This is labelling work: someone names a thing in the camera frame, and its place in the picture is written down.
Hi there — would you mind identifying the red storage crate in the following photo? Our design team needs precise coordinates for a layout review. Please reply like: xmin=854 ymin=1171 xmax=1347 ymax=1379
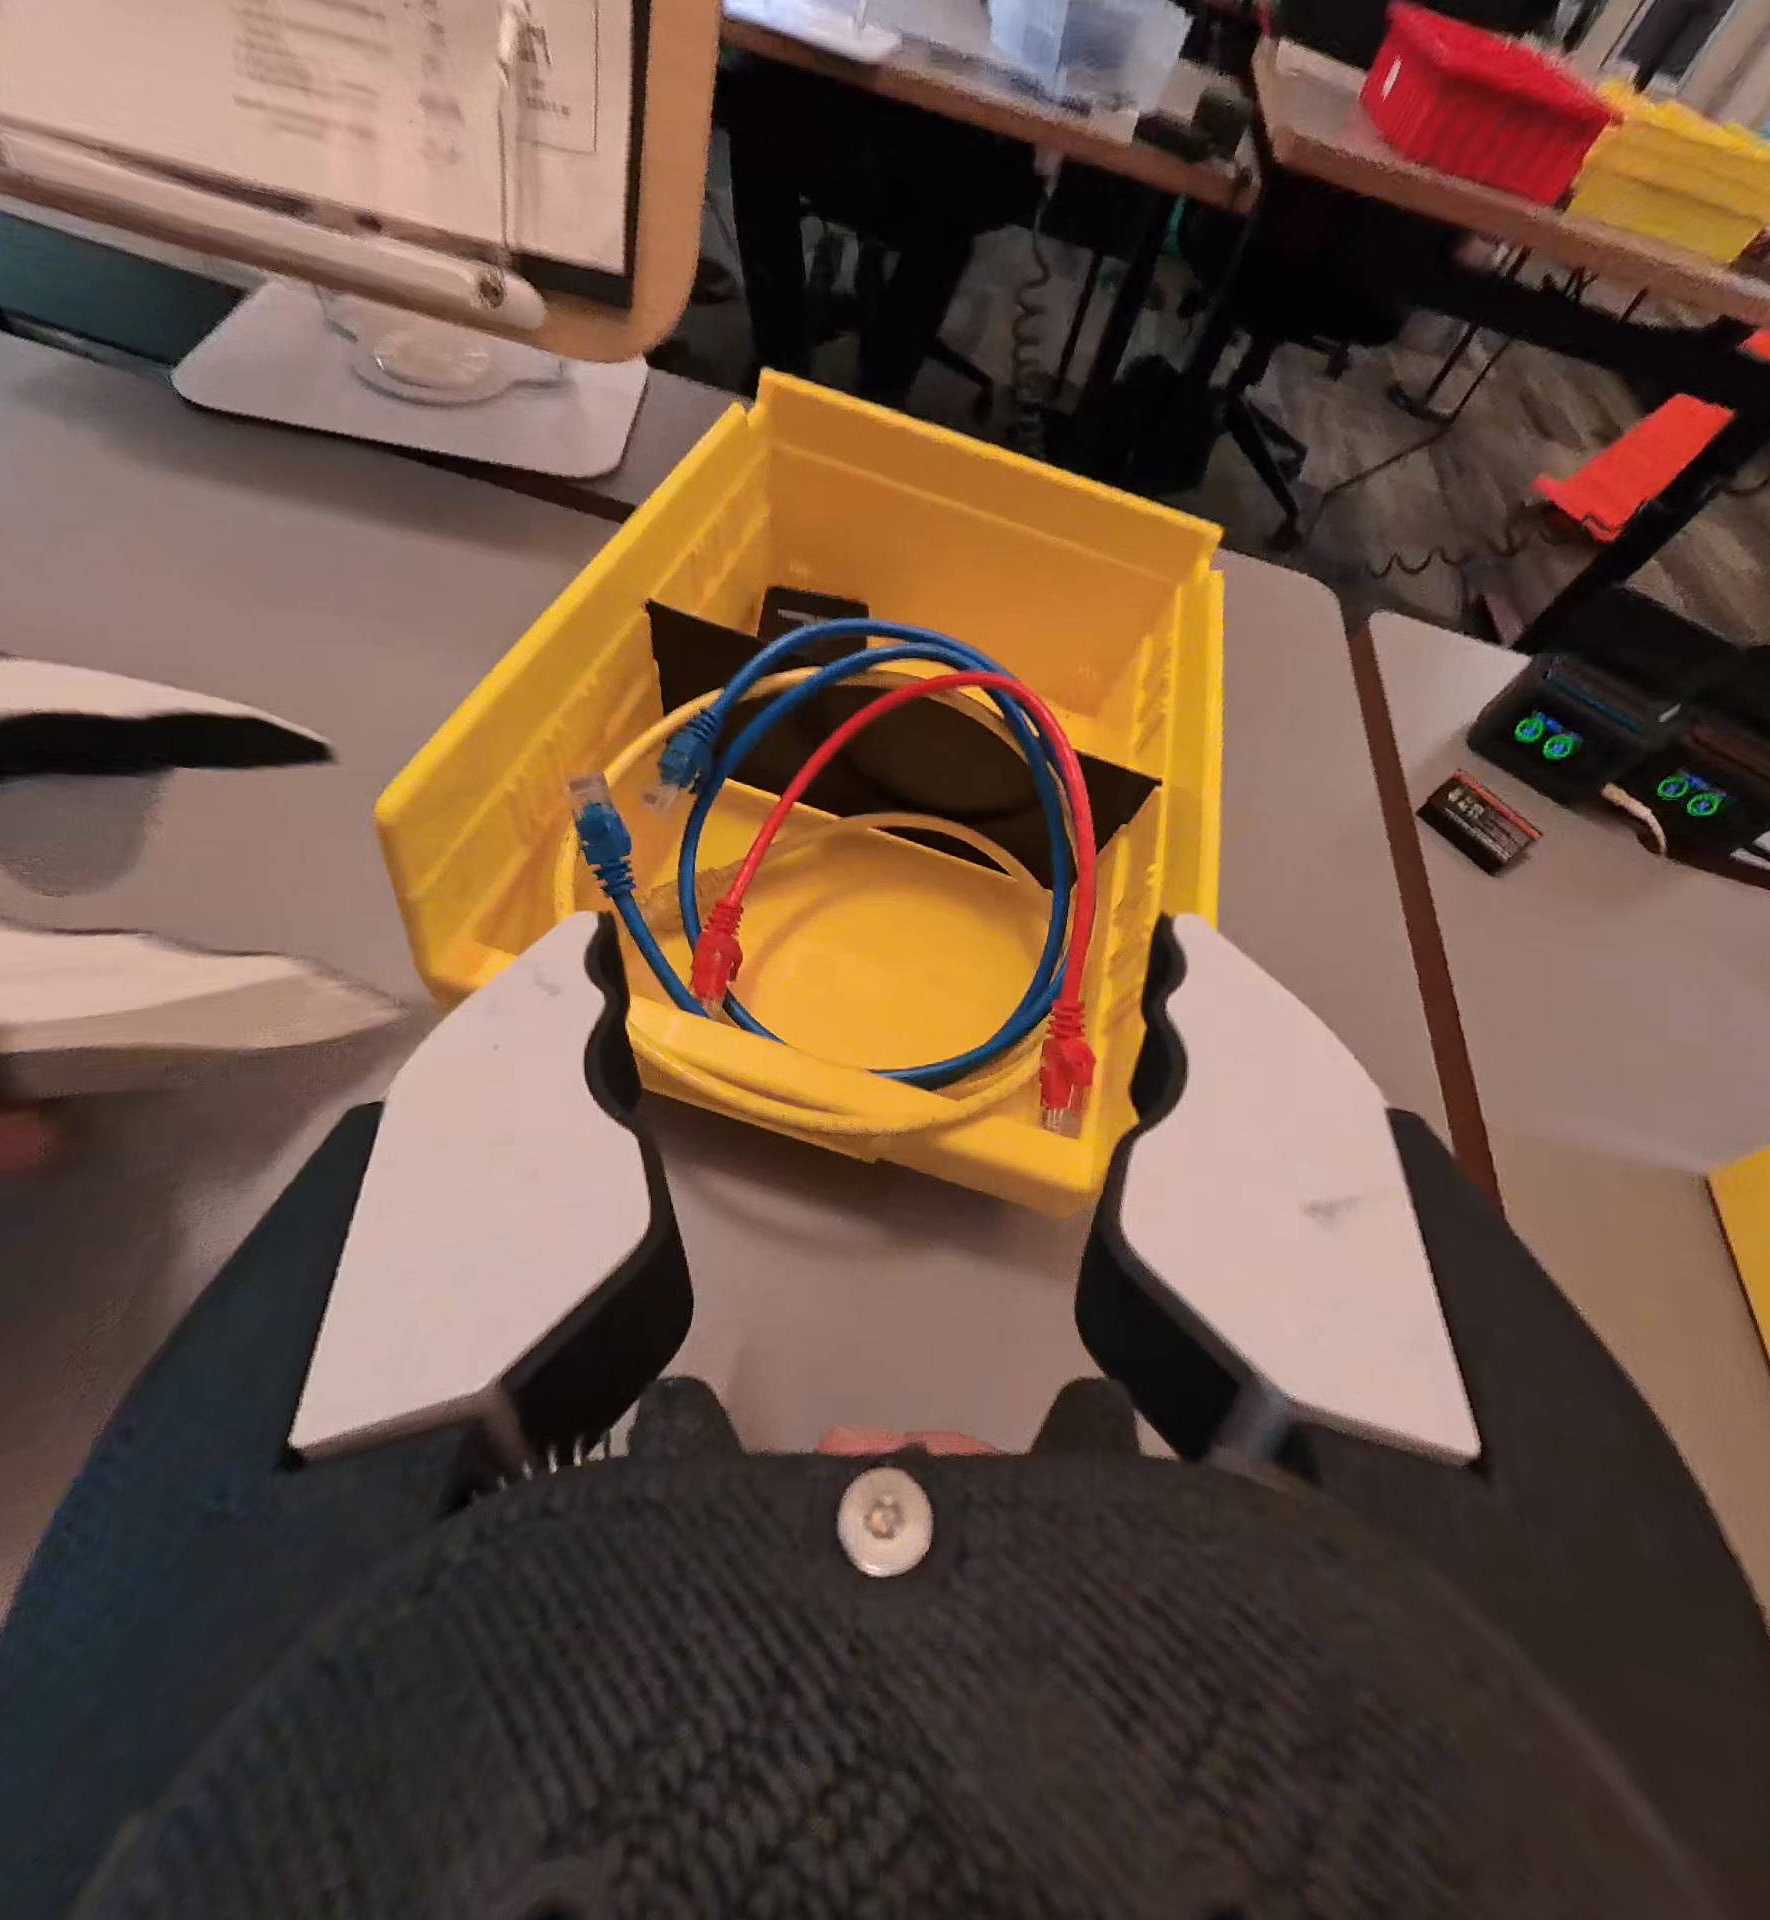
xmin=1355 ymin=0 xmax=1624 ymax=208

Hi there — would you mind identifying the blue ethernet cable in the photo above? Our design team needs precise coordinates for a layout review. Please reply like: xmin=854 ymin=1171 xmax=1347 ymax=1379
xmin=567 ymin=621 xmax=1098 ymax=1084

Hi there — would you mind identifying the black bin divider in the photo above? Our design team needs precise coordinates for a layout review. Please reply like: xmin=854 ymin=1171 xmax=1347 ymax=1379
xmin=645 ymin=596 xmax=1164 ymax=890

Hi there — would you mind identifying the instruction sheet on stand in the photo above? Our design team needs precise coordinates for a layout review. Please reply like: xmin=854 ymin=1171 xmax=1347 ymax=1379
xmin=0 ymin=0 xmax=722 ymax=480

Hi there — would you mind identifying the orange chair seat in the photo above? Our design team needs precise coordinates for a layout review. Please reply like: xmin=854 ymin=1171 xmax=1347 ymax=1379
xmin=1533 ymin=393 xmax=1740 ymax=544

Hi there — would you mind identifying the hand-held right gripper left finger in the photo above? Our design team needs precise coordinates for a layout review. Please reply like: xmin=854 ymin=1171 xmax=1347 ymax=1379
xmin=286 ymin=908 xmax=697 ymax=1480

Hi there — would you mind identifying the adjacent grey desk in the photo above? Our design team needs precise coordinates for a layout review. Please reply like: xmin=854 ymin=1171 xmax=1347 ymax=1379
xmin=1347 ymin=606 xmax=1770 ymax=1185

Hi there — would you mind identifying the dark desk edge rail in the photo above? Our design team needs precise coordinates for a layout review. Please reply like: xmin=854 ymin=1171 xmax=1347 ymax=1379
xmin=0 ymin=187 xmax=248 ymax=368

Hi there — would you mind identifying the yellow storage crate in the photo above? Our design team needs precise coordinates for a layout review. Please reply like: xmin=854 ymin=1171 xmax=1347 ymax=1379
xmin=1565 ymin=82 xmax=1770 ymax=266

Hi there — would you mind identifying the yellow plastic bin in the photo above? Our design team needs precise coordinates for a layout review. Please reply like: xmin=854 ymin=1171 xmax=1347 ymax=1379
xmin=375 ymin=367 xmax=1229 ymax=1220

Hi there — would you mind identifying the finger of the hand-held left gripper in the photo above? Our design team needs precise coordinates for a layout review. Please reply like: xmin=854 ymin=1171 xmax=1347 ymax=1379
xmin=0 ymin=884 xmax=410 ymax=1104
xmin=0 ymin=647 xmax=338 ymax=801

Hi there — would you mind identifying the black network adapter box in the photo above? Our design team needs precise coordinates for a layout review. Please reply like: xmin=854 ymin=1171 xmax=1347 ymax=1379
xmin=755 ymin=585 xmax=875 ymax=649

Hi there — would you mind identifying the long background table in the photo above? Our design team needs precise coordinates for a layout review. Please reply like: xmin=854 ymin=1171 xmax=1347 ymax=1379
xmin=1251 ymin=37 xmax=1770 ymax=632

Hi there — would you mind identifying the yellow ethernet cable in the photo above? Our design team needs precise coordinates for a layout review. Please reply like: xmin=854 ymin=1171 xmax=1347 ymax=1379
xmin=555 ymin=659 xmax=1112 ymax=1158

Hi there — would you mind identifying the black battery pack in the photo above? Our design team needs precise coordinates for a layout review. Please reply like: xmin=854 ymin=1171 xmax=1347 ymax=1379
xmin=1415 ymin=767 xmax=1548 ymax=879

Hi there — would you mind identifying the black battery charger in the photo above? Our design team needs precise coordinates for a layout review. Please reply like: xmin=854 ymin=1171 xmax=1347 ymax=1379
xmin=1618 ymin=720 xmax=1770 ymax=865
xmin=1465 ymin=652 xmax=1673 ymax=807

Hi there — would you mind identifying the printed instruction sheet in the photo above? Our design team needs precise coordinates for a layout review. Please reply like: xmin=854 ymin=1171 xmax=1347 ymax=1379
xmin=0 ymin=0 xmax=637 ymax=279

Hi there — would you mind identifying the red ethernet cable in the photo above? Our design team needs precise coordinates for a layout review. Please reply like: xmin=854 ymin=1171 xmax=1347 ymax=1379
xmin=686 ymin=673 xmax=1098 ymax=1132

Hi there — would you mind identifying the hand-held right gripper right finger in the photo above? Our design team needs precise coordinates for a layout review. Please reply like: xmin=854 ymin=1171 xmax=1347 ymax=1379
xmin=1073 ymin=908 xmax=1484 ymax=1472

